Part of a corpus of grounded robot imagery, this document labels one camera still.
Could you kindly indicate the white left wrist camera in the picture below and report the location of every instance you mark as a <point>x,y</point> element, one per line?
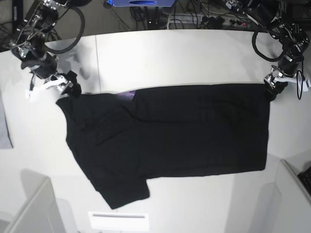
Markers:
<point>302,84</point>

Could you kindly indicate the blue box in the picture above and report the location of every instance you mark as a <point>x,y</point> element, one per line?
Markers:
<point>151,3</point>

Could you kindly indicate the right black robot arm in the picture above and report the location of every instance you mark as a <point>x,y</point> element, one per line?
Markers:
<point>29,46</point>

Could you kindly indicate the white left partition panel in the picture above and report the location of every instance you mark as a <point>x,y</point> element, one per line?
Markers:
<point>42,212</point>

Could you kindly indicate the black T-shirt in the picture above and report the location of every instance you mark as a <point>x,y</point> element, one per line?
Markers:
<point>121,141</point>

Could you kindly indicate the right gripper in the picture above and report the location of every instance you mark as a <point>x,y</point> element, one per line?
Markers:
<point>47,71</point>

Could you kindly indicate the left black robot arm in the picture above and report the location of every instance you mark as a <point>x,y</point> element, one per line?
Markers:
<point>294,40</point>

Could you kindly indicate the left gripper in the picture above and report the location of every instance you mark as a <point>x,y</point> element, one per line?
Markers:
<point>285,72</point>

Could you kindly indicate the white partition panel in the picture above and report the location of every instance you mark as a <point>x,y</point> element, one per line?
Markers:
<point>284,206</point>
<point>42,212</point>

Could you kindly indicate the white right partition panel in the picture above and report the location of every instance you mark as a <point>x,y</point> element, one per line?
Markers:
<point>284,206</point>

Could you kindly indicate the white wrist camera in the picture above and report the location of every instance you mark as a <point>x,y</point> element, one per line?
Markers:
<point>37,93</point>
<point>302,84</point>

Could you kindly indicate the black keyboard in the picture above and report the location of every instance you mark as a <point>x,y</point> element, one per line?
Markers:
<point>305,178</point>

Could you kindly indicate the grey cloth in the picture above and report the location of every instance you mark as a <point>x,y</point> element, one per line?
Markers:
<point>5,141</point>

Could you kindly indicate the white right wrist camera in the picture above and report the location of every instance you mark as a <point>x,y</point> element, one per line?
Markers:
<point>37,93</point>

